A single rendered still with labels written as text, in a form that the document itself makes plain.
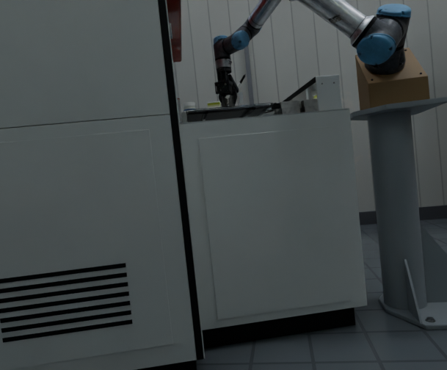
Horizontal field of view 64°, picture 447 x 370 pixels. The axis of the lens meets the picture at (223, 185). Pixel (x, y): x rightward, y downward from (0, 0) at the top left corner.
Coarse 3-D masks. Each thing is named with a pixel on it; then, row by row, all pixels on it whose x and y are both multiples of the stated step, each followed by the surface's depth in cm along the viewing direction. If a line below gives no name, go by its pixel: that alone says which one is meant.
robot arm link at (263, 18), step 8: (264, 0) 151; (272, 0) 149; (280, 0) 150; (256, 8) 157; (264, 8) 154; (272, 8) 153; (256, 16) 159; (264, 16) 157; (248, 24) 164; (256, 24) 162; (256, 32) 168
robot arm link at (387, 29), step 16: (304, 0) 128; (320, 0) 125; (336, 0) 124; (320, 16) 130; (336, 16) 125; (352, 16) 124; (368, 16) 125; (352, 32) 126; (368, 32) 123; (384, 32) 121; (400, 32) 126; (368, 48) 124; (384, 48) 122; (368, 64) 129
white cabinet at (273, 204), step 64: (192, 128) 126; (256, 128) 129; (320, 128) 131; (192, 192) 127; (256, 192) 129; (320, 192) 132; (256, 256) 130; (320, 256) 132; (256, 320) 130; (320, 320) 136
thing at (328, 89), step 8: (320, 80) 137; (328, 80) 137; (336, 80) 138; (320, 88) 137; (328, 88) 138; (336, 88) 138; (320, 96) 137; (328, 96) 138; (336, 96) 138; (320, 104) 137; (328, 104) 138; (336, 104) 138
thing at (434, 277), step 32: (384, 128) 141; (384, 160) 142; (384, 192) 144; (416, 192) 143; (384, 224) 145; (416, 224) 142; (384, 256) 147; (416, 256) 142; (384, 288) 150; (416, 288) 142; (416, 320) 133
